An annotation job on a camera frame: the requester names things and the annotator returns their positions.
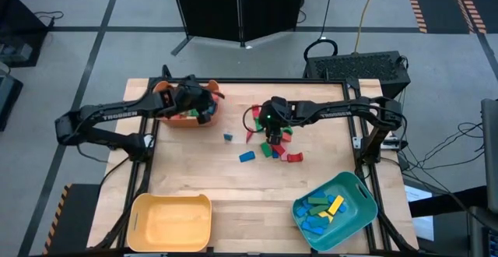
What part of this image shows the black mat with hazard stripe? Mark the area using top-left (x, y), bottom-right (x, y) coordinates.
top-left (41, 182), bottom-right (103, 256)

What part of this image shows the black partition panel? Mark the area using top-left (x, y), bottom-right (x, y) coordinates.
top-left (170, 0), bottom-right (243, 43)
top-left (240, 0), bottom-right (308, 43)

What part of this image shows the dark electronic device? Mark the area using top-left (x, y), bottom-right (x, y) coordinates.
top-left (468, 205), bottom-right (498, 257)

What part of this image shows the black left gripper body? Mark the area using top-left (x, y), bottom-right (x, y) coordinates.
top-left (165, 74), bottom-right (226, 125)

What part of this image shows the dark equipment box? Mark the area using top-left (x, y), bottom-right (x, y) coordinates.
top-left (0, 69), bottom-right (23, 132)

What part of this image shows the orange plastic bin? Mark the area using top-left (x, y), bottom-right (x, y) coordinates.
top-left (153, 79), bottom-right (221, 130)

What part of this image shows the black table frame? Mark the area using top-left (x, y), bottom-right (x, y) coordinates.
top-left (93, 65), bottom-right (419, 255)

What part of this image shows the yellow plastic bin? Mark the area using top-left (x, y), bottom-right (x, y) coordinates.
top-left (125, 192), bottom-right (213, 254)

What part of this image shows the teal plastic bin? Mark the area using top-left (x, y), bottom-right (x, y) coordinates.
top-left (291, 171), bottom-right (380, 253)

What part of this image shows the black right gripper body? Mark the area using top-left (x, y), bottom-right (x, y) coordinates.
top-left (258, 95), bottom-right (299, 133)

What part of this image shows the dark monitor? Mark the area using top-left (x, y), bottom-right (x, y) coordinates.
top-left (481, 98), bottom-right (498, 215)

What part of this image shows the yellow long block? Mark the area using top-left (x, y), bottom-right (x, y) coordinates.
top-left (327, 195), bottom-right (346, 217)

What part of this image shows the blue wedge block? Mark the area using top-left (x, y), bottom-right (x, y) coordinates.
top-left (238, 150), bottom-right (257, 164)

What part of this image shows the black equipment cart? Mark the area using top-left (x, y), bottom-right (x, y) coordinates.
top-left (0, 0), bottom-right (50, 69)

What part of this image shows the yellow hanging cable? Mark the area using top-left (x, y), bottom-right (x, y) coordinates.
top-left (352, 0), bottom-right (381, 54)

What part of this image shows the black hanging cable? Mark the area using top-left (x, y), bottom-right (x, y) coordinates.
top-left (302, 0), bottom-right (339, 66)

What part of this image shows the black floor bar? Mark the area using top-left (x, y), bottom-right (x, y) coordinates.
top-left (408, 185), bottom-right (488, 218)

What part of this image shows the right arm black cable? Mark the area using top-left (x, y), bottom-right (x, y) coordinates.
top-left (243, 106), bottom-right (269, 134)

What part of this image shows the black perforated computer case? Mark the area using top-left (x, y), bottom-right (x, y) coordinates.
top-left (303, 50), bottom-right (412, 103)

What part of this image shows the white paper sheet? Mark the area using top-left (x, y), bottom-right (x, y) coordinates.
top-left (403, 185), bottom-right (435, 242)

